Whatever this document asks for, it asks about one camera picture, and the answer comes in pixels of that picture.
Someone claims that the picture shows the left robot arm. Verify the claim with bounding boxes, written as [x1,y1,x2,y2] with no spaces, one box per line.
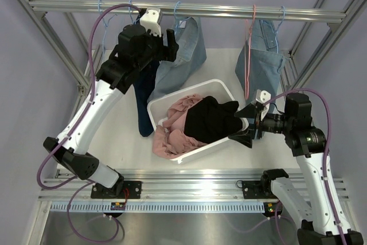
[43,24,179,199]

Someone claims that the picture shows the front aluminium rail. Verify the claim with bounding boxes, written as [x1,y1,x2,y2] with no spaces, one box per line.
[38,169,349,202]

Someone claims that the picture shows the blue hanger of light denim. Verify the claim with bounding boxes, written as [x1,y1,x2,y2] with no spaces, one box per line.
[173,1,189,32]

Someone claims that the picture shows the slotted cable duct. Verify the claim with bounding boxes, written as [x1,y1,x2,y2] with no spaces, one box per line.
[50,201,265,213]

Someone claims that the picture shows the dark blue denim skirt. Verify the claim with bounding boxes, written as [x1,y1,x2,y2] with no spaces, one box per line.
[133,61,159,137]

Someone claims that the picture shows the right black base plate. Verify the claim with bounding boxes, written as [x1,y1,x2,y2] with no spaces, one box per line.
[240,181,276,199]

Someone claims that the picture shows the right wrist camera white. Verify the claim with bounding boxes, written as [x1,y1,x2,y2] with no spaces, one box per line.
[251,90,271,120]

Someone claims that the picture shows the aluminium hanging rail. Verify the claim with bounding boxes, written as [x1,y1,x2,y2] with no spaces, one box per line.
[28,0,345,24]

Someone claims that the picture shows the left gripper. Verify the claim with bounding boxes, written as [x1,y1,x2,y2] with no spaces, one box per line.
[135,26,179,71]

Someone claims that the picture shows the right aluminium frame post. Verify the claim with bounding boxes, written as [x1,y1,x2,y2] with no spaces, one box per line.
[282,0,366,91]

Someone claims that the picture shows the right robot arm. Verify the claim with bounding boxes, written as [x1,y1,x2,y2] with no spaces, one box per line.
[230,88,364,244]

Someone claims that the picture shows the black skirt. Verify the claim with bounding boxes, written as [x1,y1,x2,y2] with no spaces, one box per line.
[184,96,243,144]

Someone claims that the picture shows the blue hanger far right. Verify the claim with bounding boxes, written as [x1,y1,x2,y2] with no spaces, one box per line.
[260,5,287,73]

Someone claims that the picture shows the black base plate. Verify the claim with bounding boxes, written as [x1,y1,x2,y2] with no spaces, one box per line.
[91,180,142,200]
[240,181,276,199]

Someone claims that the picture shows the left aluminium frame post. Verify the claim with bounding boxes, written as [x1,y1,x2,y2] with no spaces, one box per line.
[0,0,106,91]

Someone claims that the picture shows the pink skirt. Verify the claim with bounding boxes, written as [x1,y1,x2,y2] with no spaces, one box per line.
[152,94,206,160]

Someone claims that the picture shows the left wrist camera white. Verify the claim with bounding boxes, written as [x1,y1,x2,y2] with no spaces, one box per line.
[139,7,162,37]

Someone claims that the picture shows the aluminium frame post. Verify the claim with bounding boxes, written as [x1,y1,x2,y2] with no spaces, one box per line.
[282,0,366,91]
[0,0,106,91]

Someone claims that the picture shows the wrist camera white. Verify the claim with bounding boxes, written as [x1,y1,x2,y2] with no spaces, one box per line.
[139,7,162,37]
[251,90,271,120]

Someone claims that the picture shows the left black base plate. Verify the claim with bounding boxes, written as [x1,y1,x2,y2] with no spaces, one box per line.
[91,180,142,200]

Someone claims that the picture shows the light blue wire hanger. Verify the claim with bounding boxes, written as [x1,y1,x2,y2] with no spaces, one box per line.
[97,0,117,60]

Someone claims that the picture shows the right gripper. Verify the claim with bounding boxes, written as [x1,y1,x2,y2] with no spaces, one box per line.
[229,102,294,147]

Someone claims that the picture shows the blue hanger of dark denim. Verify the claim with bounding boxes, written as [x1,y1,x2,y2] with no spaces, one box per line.
[128,0,140,25]

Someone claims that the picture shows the pink wire hanger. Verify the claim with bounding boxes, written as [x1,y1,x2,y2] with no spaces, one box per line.
[245,4,256,100]

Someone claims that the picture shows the light blue denim skirt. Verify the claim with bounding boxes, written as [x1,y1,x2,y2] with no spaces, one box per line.
[149,17,206,101]

